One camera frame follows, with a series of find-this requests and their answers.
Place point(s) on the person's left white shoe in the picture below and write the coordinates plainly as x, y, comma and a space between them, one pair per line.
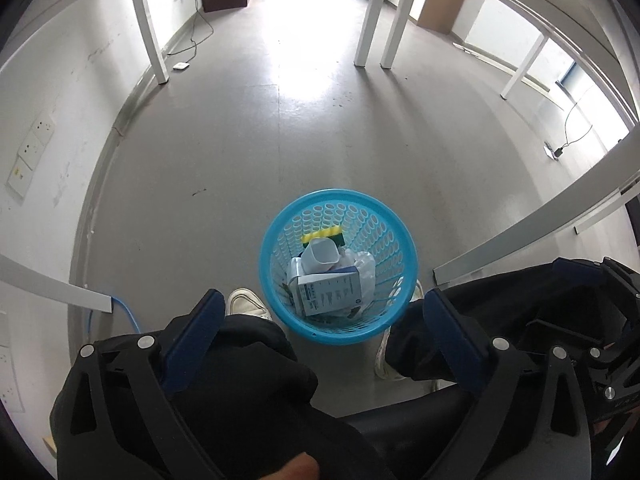
247, 302

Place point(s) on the person's leg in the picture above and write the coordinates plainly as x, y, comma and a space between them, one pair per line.
510, 300
250, 385

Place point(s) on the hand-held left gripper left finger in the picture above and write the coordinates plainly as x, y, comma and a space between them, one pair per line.
192, 345

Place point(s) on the yellow sponge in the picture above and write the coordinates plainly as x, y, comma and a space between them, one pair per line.
322, 236

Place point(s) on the white floor adapter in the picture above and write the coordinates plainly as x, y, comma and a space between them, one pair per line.
180, 65

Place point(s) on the wall socket panel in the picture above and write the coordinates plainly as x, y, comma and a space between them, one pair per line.
32, 155

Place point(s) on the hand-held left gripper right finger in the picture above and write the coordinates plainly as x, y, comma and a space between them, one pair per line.
455, 345

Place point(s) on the white and blue carton box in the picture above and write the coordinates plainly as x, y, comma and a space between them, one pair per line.
327, 290

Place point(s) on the clear plastic wrap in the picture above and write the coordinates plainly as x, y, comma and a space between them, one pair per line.
362, 270

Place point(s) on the person's right white shoe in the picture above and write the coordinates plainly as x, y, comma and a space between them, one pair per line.
387, 360

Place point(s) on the light brown glass-door cabinet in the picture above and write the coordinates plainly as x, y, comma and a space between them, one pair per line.
442, 2

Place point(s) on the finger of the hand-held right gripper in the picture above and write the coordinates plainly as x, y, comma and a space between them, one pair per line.
580, 269
600, 349

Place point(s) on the white table leg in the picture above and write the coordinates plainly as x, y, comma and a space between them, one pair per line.
372, 15
525, 65
147, 25
400, 20

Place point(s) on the person's white shoe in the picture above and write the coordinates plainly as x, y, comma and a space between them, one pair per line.
387, 360
247, 302

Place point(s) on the person's right leg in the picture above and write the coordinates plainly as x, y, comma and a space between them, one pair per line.
510, 300

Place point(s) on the white plastic cup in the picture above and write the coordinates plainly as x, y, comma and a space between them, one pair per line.
320, 255

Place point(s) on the person's left hand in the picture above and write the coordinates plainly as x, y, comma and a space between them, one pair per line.
292, 467

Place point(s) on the person's left leg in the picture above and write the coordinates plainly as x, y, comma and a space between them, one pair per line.
250, 385

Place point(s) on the blue plastic basket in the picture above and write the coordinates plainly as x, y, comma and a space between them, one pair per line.
280, 260

